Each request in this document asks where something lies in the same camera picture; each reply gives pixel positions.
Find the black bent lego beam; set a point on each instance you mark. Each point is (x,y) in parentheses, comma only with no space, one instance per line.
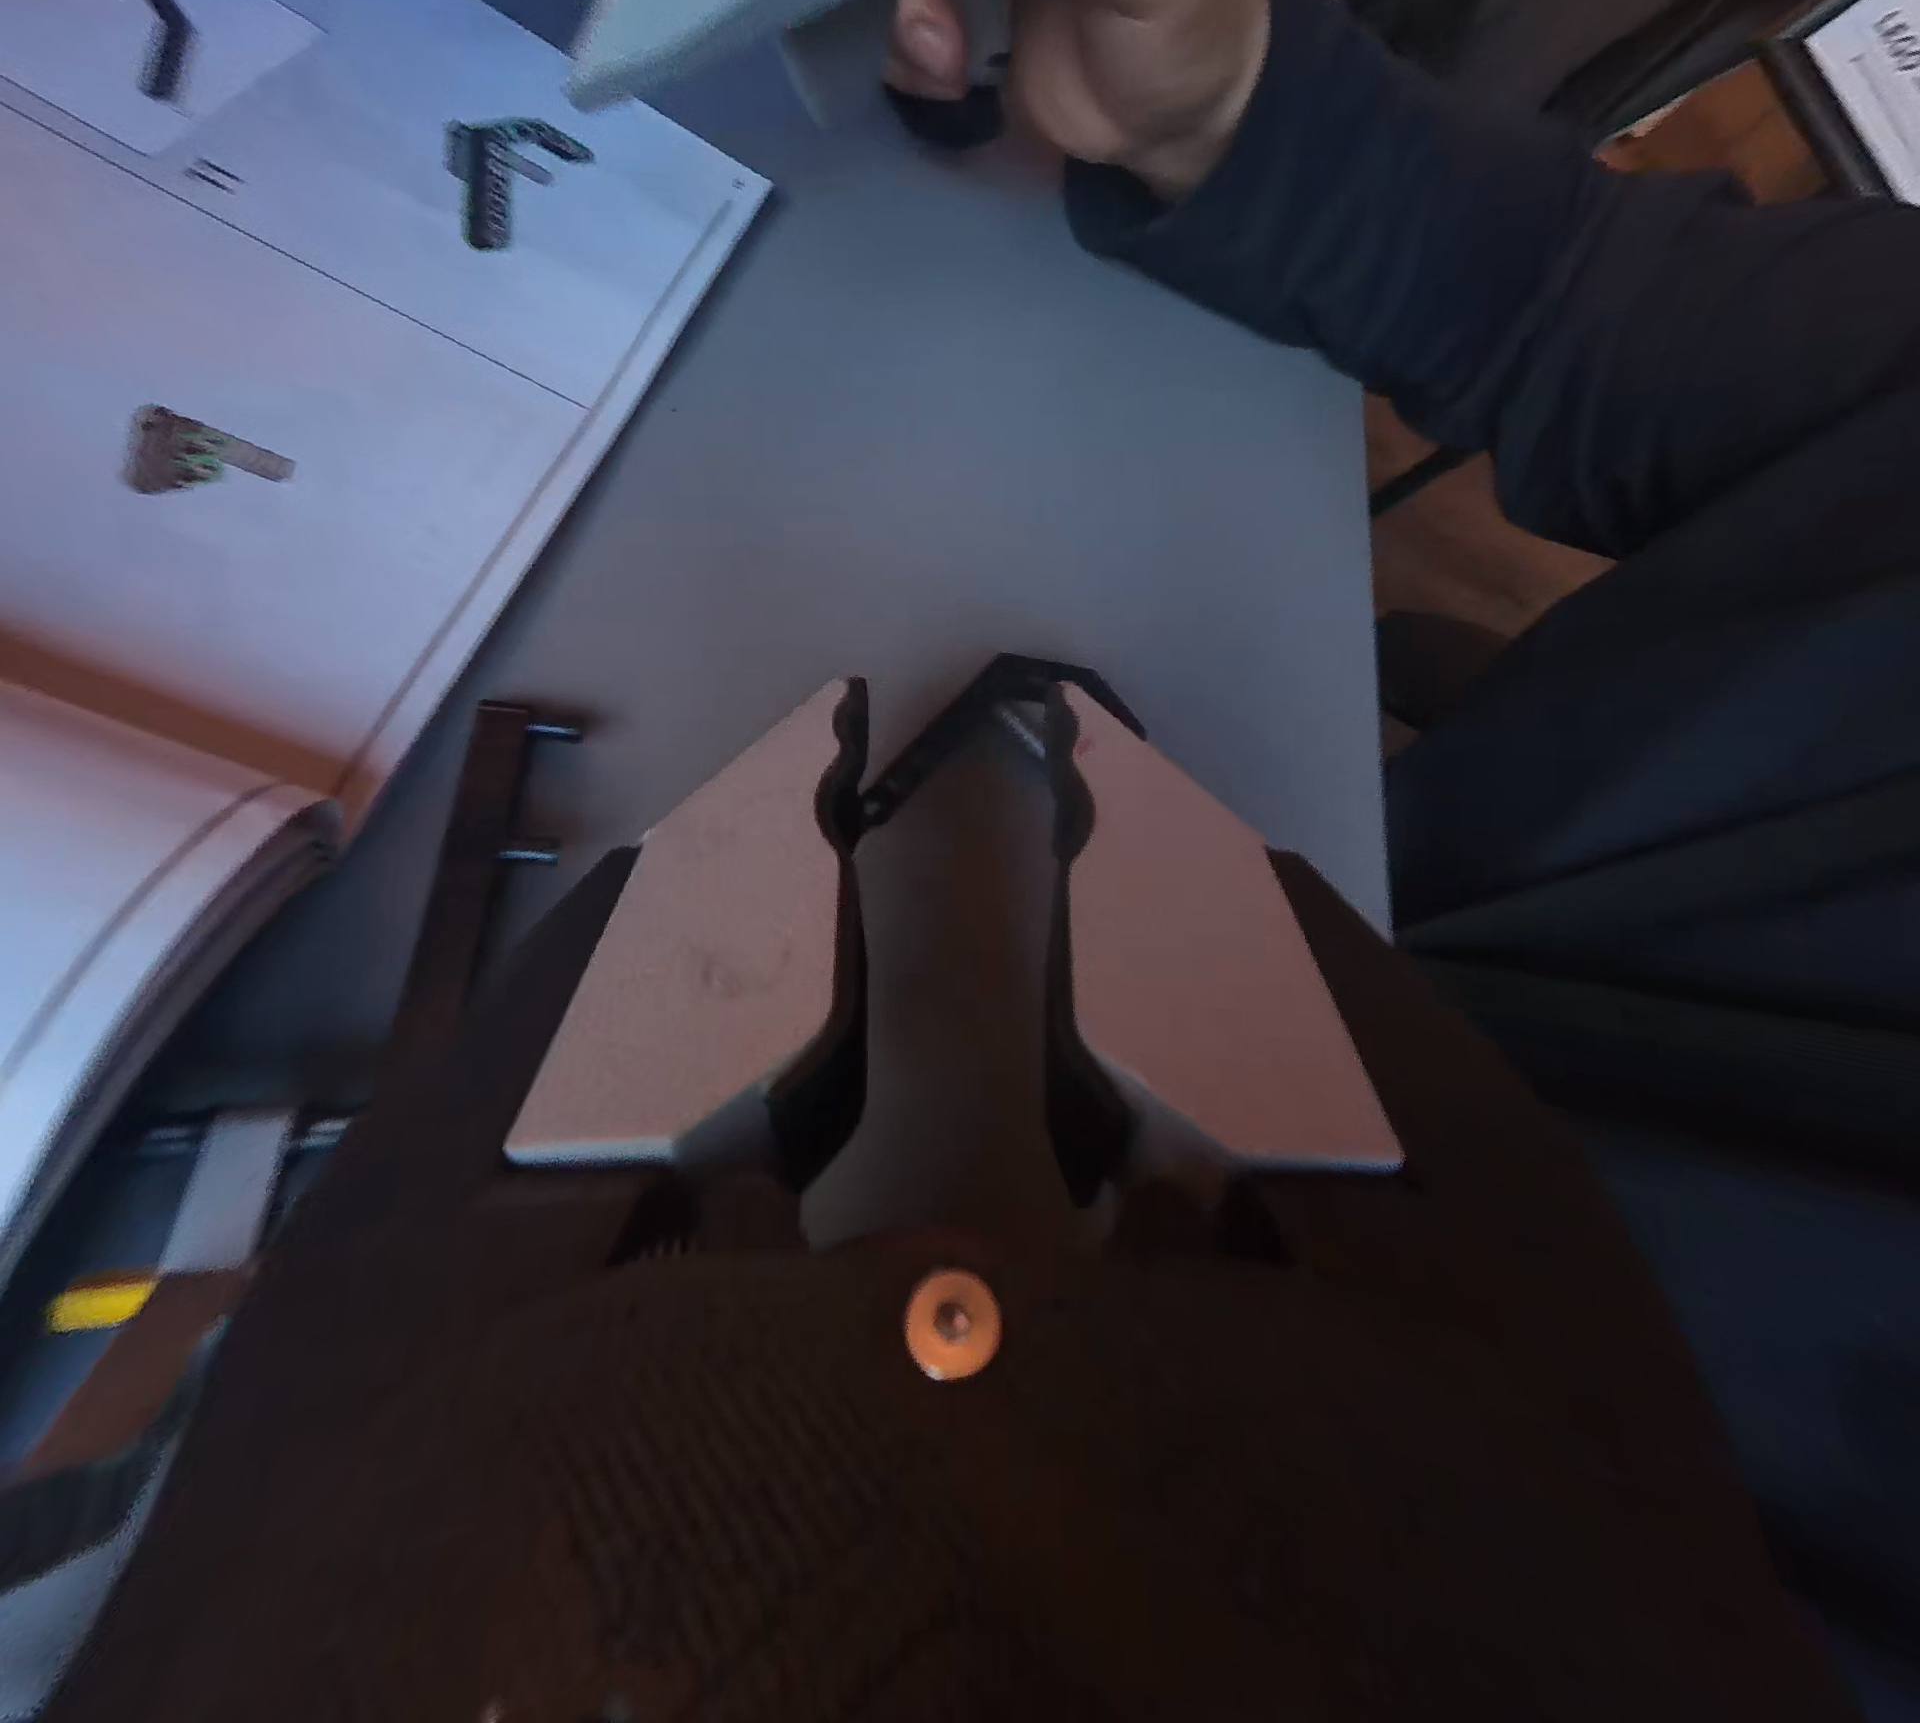
(960,725)

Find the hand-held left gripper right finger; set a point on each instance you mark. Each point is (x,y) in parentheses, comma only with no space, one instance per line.
(1215,987)

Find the black lego beam with pins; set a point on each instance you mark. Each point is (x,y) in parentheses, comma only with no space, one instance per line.
(480,853)

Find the white printed sign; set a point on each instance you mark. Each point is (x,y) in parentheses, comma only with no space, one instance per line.
(1874,72)

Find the lego instruction booklet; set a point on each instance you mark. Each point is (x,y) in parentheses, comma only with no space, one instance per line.
(300,371)

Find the grey lego piece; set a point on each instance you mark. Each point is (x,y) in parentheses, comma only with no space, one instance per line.
(225,1189)

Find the person's right hand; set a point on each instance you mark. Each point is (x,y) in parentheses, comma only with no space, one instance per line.
(1124,12)

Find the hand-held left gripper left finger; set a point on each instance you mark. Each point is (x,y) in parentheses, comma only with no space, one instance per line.
(690,957)

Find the yellow lego piece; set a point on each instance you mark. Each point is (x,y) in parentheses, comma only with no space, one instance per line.
(103,1305)

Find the person's right forearm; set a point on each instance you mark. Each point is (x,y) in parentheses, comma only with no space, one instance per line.
(1471,238)

